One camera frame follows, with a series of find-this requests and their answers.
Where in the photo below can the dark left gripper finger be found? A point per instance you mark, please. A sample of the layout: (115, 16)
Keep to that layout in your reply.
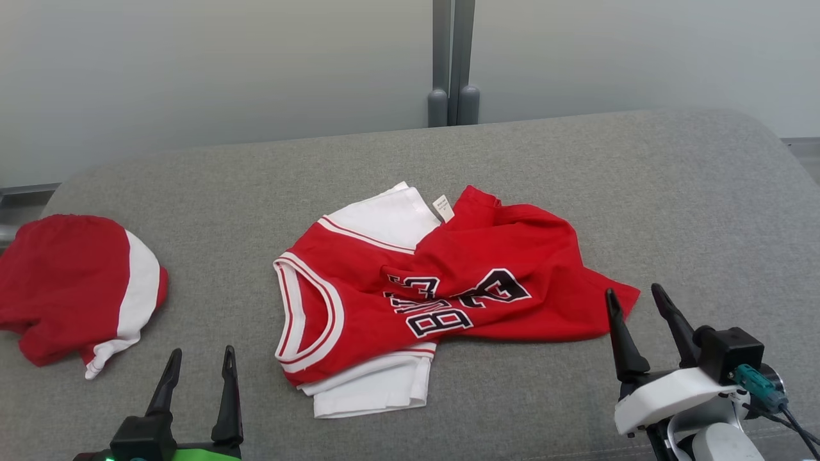
(165, 384)
(229, 397)

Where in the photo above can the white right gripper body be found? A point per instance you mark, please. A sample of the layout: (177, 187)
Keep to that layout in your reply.
(666, 397)

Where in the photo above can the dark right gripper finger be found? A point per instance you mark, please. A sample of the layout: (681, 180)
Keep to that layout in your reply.
(624, 346)
(679, 326)

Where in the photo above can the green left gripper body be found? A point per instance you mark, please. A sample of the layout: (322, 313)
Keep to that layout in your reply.
(205, 453)

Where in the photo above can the red shorts with white stripe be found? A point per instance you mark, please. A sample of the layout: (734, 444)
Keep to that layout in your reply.
(57, 288)

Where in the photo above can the red jersey with number print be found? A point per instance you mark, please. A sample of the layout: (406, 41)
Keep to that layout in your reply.
(487, 256)

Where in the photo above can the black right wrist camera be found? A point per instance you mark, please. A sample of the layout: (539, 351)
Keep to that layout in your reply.
(730, 352)

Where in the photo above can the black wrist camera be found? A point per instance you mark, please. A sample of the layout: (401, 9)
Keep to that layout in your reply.
(144, 438)
(730, 352)

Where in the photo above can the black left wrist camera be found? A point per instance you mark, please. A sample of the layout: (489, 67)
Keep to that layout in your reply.
(144, 438)

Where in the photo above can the grey partition base frame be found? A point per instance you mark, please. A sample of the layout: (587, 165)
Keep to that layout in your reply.
(25, 191)

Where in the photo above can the grey partition post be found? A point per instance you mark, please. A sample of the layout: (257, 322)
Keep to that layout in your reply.
(467, 64)
(438, 64)

